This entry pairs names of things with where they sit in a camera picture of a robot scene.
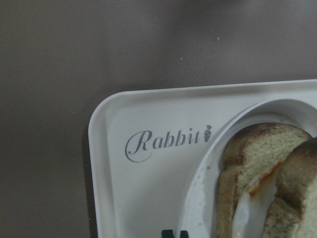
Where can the white round plate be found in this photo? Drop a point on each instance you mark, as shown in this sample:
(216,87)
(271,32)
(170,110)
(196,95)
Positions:
(198,213)

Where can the bread slice top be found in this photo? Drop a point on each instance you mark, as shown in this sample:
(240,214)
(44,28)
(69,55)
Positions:
(293,213)

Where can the fried egg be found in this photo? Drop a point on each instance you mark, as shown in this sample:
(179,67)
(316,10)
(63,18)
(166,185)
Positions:
(250,213)

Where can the bread slice bottom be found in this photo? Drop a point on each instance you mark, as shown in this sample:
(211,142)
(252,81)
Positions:
(248,153)

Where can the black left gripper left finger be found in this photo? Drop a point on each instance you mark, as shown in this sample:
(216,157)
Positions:
(167,234)

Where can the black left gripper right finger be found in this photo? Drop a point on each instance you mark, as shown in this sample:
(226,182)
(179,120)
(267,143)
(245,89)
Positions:
(184,234)

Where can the cream rabbit tray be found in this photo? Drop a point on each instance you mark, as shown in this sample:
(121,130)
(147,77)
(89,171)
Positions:
(145,146)

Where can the bread slice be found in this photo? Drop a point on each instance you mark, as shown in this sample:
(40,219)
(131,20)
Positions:
(293,213)
(248,153)

